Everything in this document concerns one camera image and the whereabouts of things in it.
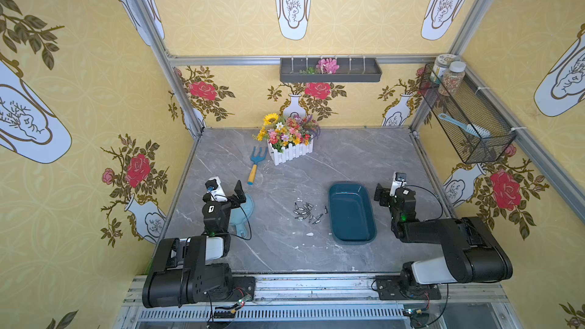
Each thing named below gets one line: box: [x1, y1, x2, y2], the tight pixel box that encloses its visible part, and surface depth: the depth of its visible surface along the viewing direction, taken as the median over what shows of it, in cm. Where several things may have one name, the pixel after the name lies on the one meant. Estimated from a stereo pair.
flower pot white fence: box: [252, 112, 321, 166], surface depth 100 cm
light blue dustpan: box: [230, 193, 255, 238], surface depth 90 cm
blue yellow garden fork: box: [246, 146, 269, 186], surface depth 108 cm
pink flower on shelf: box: [315, 57, 340, 75], surface depth 90 cm
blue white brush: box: [437, 112, 492, 139], surface depth 73 cm
